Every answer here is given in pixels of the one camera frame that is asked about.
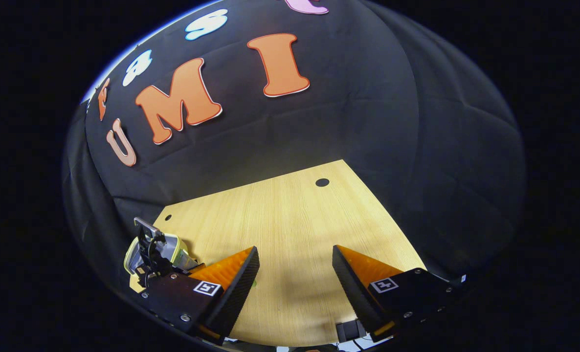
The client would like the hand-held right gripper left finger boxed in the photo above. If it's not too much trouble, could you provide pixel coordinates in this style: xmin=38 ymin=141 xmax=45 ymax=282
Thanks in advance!
xmin=132 ymin=247 xmax=261 ymax=346

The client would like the pale yellow suitcase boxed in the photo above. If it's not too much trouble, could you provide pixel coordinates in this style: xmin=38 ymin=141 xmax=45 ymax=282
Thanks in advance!
xmin=124 ymin=232 xmax=205 ymax=293

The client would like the small black box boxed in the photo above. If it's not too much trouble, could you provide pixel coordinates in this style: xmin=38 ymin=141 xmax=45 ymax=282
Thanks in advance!
xmin=335 ymin=319 xmax=367 ymax=344

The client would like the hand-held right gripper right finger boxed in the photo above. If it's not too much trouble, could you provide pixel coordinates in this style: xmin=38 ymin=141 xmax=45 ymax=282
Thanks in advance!
xmin=332 ymin=245 xmax=470 ymax=344

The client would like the black backdrop cloth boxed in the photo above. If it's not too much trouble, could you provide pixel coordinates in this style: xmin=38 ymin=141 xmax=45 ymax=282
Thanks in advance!
xmin=61 ymin=0 xmax=524 ymax=294

